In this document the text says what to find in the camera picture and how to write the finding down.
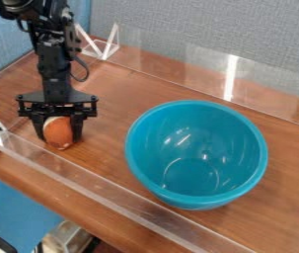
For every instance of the blue plastic bowl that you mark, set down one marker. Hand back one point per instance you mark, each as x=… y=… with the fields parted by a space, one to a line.
x=196 y=153

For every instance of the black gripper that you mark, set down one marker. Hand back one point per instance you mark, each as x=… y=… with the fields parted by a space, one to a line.
x=57 y=100

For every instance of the clear acrylic corner bracket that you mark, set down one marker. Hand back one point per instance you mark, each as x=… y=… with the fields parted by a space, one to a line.
x=95 y=47

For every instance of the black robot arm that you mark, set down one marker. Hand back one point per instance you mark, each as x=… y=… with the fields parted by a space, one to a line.
x=46 y=20

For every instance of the clear acrylic back barrier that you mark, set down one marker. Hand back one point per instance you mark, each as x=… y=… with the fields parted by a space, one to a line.
x=238 y=80

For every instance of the brown toy mushroom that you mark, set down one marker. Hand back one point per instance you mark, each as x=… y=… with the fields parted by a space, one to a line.
x=57 y=132

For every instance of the metal table leg frame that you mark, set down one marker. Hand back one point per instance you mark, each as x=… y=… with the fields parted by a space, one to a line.
x=67 y=238

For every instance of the clear acrylic barrier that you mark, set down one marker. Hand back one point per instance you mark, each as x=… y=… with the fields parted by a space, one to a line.
x=100 y=205
x=238 y=80

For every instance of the clear acrylic front barrier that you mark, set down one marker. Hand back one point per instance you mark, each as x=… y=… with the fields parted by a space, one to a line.
x=100 y=205

